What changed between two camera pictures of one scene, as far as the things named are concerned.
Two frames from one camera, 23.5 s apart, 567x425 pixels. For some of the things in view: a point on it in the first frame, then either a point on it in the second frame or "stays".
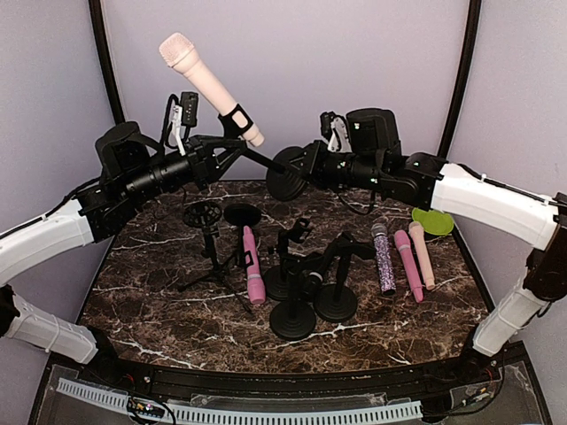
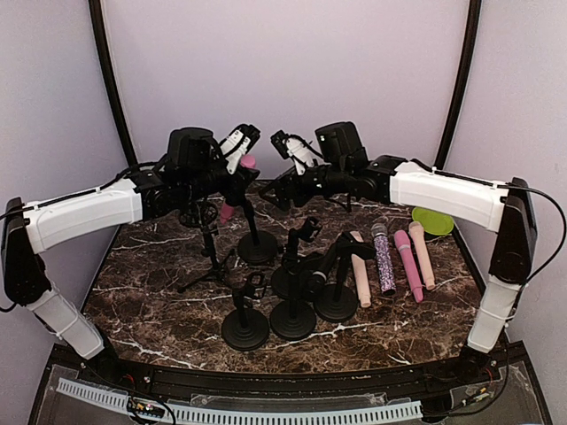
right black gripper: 313,160 to 287,179
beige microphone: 177,50 to 361,273
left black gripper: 199,150 to 235,189
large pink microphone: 403,243 stays
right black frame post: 474,12 stays
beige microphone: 417,232 stays
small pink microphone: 255,282 to 227,212
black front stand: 284,182 to 246,329
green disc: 432,221 stays
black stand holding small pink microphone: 242,215 to 256,248
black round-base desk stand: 292,320 stays
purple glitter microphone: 385,266 stays
